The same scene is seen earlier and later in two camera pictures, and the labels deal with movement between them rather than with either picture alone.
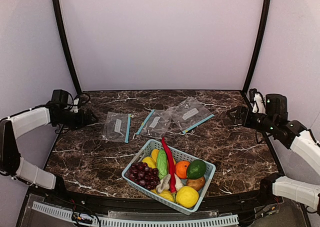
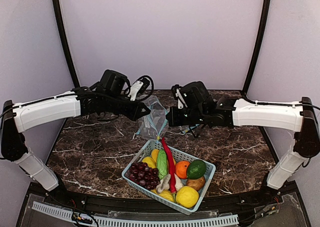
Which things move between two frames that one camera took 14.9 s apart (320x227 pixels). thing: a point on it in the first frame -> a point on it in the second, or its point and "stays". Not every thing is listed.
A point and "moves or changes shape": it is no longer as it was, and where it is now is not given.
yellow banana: (154, 153) stays
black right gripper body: (243, 116) -> (173, 116)
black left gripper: (83, 116) -> (135, 109)
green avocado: (196, 169) stays
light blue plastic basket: (177, 153) stays
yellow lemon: (187, 197) stays
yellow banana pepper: (150, 161) stays
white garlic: (165, 181) stays
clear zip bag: (190, 114) moves or changes shape
